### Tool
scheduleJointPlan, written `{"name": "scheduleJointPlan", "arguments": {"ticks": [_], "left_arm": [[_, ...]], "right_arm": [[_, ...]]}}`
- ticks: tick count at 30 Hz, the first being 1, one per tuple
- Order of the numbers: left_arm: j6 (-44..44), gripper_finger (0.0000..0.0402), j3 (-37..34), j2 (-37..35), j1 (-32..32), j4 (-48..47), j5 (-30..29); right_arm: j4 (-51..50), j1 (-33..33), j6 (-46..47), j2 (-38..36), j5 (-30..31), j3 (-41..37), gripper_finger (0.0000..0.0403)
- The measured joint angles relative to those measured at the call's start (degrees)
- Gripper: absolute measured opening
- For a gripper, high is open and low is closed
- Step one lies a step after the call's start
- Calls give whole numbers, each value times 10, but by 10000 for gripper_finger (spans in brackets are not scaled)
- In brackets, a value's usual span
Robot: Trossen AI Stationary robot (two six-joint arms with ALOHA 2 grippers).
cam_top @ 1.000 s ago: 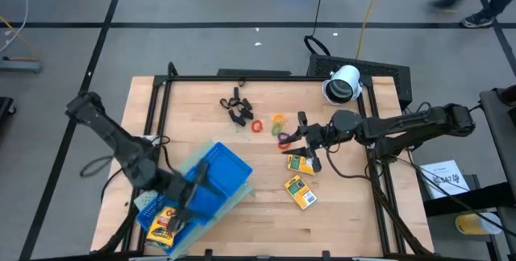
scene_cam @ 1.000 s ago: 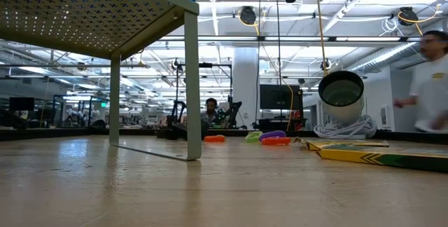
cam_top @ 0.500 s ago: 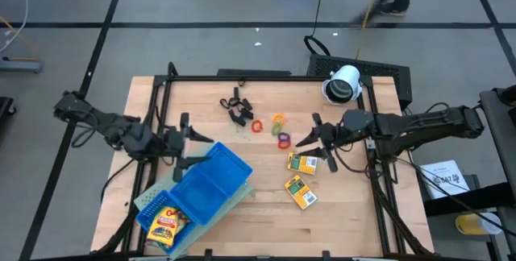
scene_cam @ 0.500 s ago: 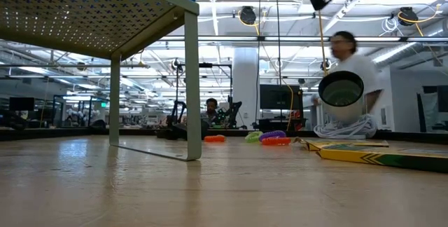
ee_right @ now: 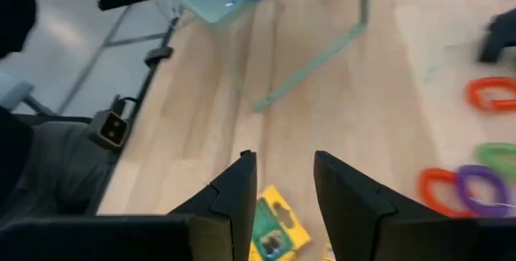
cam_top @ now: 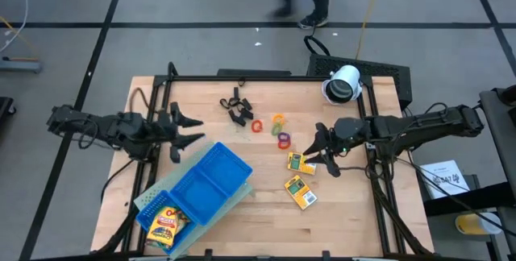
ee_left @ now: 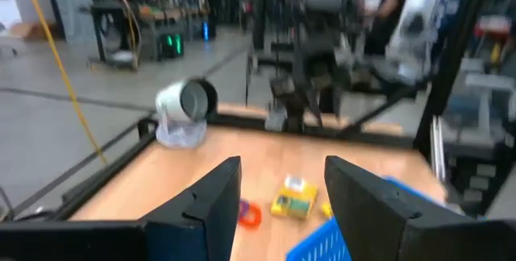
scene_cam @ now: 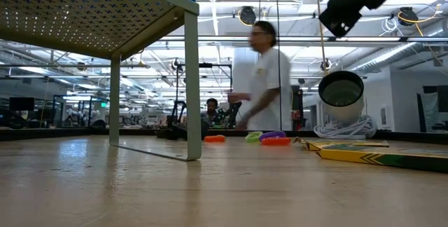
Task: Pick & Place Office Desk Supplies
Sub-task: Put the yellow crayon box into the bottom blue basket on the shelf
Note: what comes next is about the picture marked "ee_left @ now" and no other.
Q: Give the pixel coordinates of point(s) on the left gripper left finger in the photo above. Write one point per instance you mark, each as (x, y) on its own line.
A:
(209, 212)

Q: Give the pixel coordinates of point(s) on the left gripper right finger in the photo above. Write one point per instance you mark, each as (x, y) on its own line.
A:
(363, 212)

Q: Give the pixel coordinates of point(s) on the purple coil wristband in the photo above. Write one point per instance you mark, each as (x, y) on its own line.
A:
(243, 206)

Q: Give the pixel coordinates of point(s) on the orange coil wristband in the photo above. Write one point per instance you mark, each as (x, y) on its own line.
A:
(254, 218)

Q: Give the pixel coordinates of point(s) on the blue plastic slotted basket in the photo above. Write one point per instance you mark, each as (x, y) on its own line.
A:
(318, 245)

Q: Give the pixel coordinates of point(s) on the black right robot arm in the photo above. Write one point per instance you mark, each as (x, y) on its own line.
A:
(306, 71)

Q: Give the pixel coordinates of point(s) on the computer with green lights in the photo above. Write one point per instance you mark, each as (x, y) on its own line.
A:
(171, 43)

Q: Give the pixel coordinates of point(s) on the person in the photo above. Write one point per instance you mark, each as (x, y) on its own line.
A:
(387, 11)

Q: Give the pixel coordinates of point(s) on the black equipment cart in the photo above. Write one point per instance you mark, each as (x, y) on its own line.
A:
(109, 23)

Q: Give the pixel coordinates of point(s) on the black aluminium table frame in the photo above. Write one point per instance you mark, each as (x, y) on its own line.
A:
(105, 172)

